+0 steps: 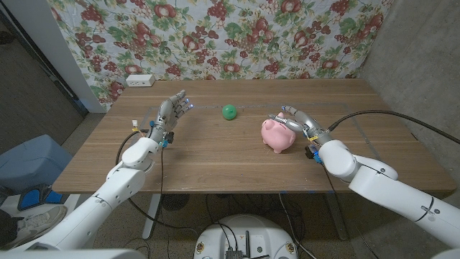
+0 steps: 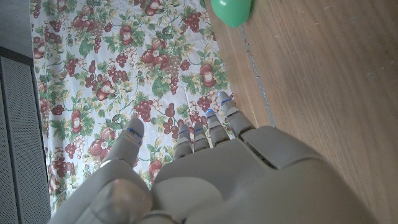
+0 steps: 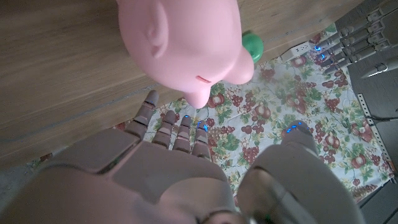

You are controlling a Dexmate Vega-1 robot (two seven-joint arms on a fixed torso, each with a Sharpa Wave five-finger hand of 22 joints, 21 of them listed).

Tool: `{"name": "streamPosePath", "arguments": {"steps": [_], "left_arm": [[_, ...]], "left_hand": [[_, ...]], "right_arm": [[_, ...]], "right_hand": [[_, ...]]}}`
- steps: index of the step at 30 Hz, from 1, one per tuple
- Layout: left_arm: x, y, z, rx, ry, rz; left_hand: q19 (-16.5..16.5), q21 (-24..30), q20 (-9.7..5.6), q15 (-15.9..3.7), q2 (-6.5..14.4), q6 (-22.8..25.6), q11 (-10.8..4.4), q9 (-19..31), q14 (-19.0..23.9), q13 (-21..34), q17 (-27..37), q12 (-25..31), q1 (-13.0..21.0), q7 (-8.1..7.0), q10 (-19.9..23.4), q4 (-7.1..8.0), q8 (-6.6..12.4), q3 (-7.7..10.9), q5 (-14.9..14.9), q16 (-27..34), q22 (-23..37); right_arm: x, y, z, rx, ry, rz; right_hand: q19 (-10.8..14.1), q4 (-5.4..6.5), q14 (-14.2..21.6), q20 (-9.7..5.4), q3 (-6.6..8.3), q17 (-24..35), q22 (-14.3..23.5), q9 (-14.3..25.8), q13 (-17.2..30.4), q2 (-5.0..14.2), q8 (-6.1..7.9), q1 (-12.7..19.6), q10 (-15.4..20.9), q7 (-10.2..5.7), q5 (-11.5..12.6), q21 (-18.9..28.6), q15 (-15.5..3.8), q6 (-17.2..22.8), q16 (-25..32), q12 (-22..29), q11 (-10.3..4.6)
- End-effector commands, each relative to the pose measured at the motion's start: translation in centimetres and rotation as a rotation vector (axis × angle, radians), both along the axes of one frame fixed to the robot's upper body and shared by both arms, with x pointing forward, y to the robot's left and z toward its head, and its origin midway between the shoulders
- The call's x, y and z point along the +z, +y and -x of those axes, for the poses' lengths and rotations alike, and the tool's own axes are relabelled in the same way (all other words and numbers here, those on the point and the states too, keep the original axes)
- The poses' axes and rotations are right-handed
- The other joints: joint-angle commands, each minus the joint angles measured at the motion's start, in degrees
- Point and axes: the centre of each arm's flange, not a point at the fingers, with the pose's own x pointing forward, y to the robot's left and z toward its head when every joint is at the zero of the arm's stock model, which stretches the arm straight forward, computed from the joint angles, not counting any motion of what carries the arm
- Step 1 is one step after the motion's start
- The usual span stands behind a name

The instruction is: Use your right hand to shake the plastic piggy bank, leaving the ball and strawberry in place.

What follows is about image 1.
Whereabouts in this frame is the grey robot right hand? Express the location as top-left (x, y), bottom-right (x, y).
top-left (268, 105), bottom-right (334, 147)

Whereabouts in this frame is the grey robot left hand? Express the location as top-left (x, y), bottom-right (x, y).
top-left (147, 89), bottom-right (194, 143)

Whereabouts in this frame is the pink plastic piggy bank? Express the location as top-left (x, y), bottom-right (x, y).
top-left (260, 112), bottom-right (297, 155)

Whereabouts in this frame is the green ball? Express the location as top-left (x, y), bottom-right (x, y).
top-left (221, 104), bottom-right (238, 121)

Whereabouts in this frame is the white power strip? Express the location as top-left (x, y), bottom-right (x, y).
top-left (125, 73), bottom-right (156, 88)

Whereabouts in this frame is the round black floor fan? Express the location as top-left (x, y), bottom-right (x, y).
top-left (161, 193), bottom-right (190, 212)

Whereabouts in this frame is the floral fruit print backdrop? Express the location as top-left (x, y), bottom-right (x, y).
top-left (46, 0), bottom-right (395, 111)

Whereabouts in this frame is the grey table leg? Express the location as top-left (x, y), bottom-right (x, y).
top-left (325, 192), bottom-right (349, 241)

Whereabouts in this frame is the white table leg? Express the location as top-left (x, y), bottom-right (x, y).
top-left (142, 193), bottom-right (163, 240)

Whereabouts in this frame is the white robot torso base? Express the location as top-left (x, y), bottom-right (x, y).
top-left (193, 214), bottom-right (298, 259)

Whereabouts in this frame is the blue-grey plastic bin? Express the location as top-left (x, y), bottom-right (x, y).
top-left (0, 134), bottom-right (74, 195)

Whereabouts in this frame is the blue foot pedal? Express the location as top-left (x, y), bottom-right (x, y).
top-left (17, 183), bottom-right (65, 212)

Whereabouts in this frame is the grey sneaker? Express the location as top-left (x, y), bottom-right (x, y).
top-left (6, 204), bottom-right (69, 249)

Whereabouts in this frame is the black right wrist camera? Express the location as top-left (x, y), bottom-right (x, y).
top-left (304, 144), bottom-right (323, 165)

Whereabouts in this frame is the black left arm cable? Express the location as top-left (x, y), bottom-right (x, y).
top-left (115, 129), bottom-right (198, 238)

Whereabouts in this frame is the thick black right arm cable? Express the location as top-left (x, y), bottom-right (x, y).
top-left (327, 109), bottom-right (460, 146)

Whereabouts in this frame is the white wall pillar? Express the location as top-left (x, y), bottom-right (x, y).
top-left (1, 0), bottom-right (107, 114)

